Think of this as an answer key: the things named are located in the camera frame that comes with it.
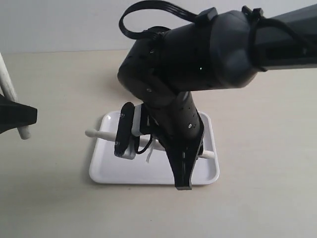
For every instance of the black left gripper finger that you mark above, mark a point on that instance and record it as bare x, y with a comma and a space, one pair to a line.
14, 115

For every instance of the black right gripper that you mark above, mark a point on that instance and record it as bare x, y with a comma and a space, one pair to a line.
175, 122

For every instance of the whitewashed drumstick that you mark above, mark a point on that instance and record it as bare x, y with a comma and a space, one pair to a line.
9, 92
109, 136

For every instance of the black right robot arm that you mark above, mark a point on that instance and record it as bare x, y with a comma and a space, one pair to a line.
213, 51

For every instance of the white plastic tray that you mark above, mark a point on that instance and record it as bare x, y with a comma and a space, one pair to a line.
106, 168

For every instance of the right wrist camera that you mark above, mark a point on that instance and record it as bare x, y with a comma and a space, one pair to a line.
128, 131

